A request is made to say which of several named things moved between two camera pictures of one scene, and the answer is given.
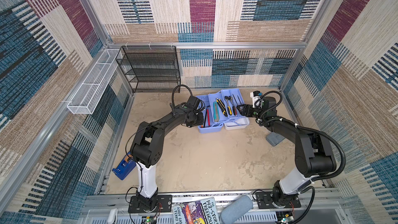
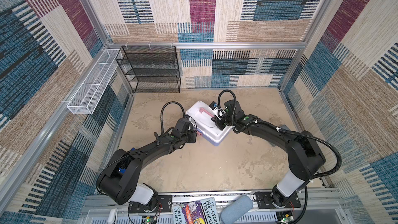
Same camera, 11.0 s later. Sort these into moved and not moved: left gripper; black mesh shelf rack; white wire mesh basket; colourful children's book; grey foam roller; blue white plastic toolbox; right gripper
Moved: blue white plastic toolbox; left gripper; right gripper
Not moved: colourful children's book; grey foam roller; white wire mesh basket; black mesh shelf rack
